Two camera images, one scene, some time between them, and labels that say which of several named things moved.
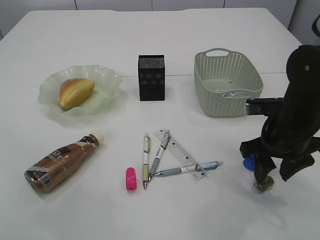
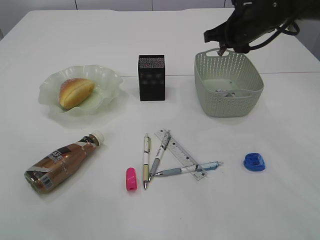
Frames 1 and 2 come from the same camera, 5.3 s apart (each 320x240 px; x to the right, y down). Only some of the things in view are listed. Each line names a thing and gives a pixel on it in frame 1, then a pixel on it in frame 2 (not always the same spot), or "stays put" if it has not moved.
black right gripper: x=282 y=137 to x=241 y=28
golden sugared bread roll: x=73 y=91 stays put
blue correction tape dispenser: x=249 y=162 stays put
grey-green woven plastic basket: x=224 y=81 stays put
